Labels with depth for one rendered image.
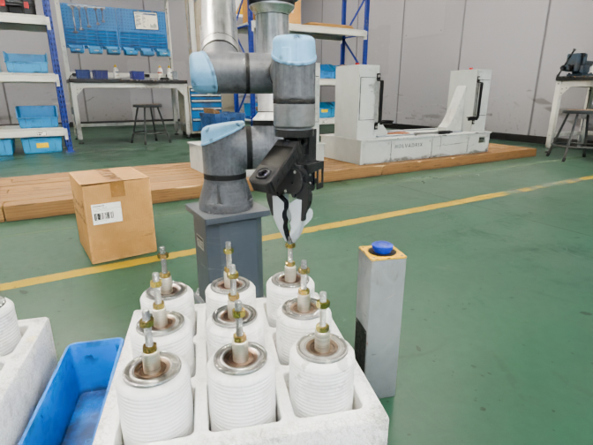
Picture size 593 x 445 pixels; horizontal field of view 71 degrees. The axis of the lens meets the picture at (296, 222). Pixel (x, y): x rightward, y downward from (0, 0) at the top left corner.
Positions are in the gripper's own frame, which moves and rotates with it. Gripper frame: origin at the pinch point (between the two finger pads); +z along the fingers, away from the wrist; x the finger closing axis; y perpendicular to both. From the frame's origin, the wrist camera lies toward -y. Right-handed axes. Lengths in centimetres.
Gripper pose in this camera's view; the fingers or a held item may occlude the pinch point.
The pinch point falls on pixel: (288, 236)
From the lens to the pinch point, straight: 79.8
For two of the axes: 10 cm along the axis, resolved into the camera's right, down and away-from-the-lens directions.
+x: -8.5, -1.6, 5.1
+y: 5.3, -2.5, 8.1
